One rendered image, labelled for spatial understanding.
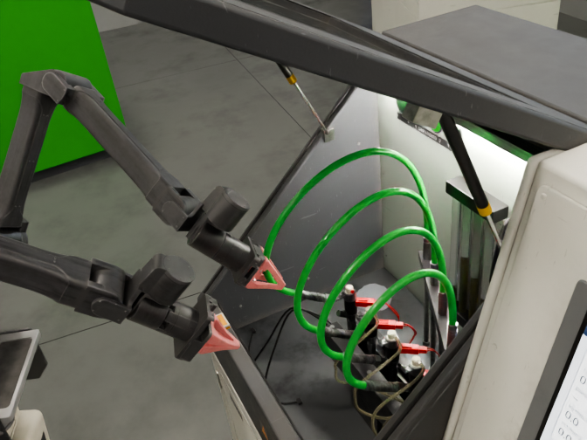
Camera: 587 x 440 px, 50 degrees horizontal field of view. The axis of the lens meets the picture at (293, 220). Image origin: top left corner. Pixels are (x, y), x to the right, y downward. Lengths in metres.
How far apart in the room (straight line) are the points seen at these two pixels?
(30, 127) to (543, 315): 1.06
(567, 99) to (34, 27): 3.51
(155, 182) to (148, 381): 1.70
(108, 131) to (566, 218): 0.85
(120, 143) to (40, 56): 3.05
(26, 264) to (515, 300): 0.70
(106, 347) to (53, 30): 2.08
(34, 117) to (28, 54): 2.85
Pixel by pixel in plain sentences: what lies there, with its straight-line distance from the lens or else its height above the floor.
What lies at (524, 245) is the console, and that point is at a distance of 0.93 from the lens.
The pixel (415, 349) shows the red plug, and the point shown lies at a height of 1.08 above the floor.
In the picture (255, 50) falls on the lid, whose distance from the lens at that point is 0.61.
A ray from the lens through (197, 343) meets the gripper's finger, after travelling 1.07.
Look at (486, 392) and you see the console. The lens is 1.06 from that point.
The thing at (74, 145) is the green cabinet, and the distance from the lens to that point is 4.51.
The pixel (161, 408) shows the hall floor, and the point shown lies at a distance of 2.71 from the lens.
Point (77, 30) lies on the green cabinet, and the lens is 4.30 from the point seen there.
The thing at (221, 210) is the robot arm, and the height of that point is 1.39.
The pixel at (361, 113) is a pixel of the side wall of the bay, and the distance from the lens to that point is 1.56.
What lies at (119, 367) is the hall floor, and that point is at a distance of 2.93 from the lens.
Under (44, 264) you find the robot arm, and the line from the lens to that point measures 0.99.
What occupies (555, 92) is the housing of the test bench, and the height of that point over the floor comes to 1.50.
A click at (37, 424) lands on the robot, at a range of 1.73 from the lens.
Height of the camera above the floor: 1.99
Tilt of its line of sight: 34 degrees down
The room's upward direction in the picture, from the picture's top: 8 degrees counter-clockwise
